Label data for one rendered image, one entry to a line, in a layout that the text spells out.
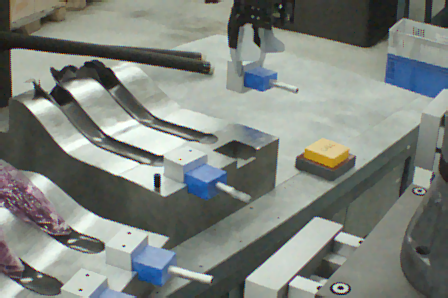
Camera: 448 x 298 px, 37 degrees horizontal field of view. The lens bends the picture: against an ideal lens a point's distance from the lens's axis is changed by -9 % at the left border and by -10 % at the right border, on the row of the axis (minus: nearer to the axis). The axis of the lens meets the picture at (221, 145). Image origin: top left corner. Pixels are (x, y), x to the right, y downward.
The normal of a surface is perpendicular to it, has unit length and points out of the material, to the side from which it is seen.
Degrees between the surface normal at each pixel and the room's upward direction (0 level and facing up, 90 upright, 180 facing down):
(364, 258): 0
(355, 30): 90
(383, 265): 0
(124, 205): 90
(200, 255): 0
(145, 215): 90
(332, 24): 90
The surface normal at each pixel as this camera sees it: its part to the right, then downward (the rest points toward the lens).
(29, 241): 0.47, -0.72
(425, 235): -0.65, 0.29
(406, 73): -0.47, 0.36
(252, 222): 0.04, -0.91
